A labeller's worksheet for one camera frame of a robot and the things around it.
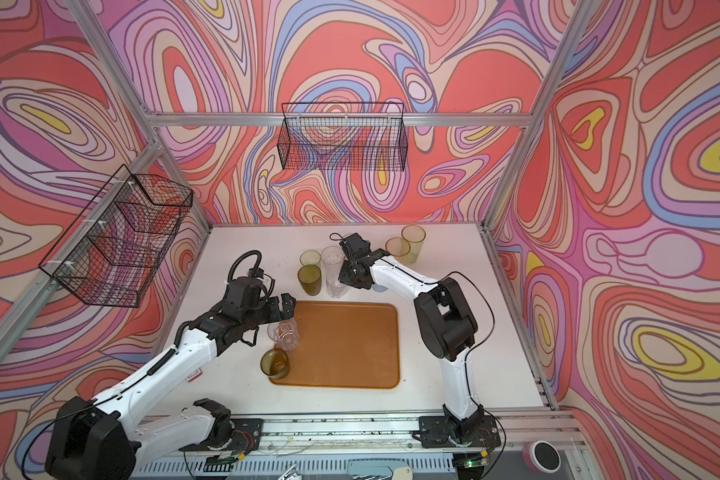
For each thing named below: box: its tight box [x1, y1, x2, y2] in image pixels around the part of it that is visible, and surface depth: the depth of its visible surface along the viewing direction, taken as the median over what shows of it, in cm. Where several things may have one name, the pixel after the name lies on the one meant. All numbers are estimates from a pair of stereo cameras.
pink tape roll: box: [522, 440, 562, 474], surface depth 68 cm
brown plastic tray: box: [269, 302, 400, 389], surface depth 88 cm
